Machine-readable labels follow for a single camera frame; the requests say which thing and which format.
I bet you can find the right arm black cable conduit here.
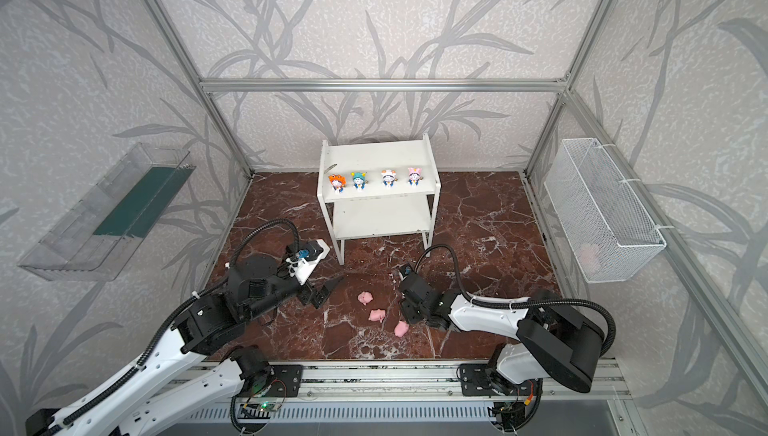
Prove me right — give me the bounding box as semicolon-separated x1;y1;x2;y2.
413;243;617;356

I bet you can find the green circuit board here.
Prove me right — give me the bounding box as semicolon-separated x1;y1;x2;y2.
242;401;283;417

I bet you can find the white hooded Doraemon figure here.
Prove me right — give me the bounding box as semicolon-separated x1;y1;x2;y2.
381;170;397;188

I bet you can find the pink hooded Doraemon figure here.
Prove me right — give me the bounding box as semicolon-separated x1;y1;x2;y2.
408;167;423;187

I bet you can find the white wire mesh basket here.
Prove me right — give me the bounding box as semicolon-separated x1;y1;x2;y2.
544;138;666;284

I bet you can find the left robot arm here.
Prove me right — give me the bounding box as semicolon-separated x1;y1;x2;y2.
26;240;337;435

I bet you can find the pink toy in basket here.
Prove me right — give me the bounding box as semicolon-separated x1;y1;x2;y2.
577;243;601;276

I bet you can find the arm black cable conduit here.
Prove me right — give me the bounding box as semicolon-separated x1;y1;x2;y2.
413;243;617;356
47;218;301;431

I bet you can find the clear plastic wall bin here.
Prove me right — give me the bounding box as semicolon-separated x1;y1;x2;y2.
19;143;196;282

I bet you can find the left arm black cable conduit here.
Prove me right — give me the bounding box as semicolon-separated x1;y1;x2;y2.
47;218;301;431

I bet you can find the orange hooded Doraemon figure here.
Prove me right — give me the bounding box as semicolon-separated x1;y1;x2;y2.
328;174;346;194

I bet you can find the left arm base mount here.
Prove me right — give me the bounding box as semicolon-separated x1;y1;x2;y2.
238;364;304;399

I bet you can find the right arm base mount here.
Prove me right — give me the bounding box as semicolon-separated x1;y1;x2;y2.
457;363;513;396

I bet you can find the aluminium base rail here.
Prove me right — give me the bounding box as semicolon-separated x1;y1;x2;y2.
157;359;632;403

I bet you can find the teal hooded Doraemon figure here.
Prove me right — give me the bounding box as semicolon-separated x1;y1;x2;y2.
351;172;367;191

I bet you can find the white two-tier metal shelf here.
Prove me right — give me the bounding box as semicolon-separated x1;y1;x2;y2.
316;136;441;264

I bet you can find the pink pig toy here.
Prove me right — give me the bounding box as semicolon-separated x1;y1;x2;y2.
357;291;373;306
368;309;386;323
394;321;410;338

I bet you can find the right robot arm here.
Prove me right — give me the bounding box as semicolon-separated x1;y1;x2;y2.
399;270;607;393

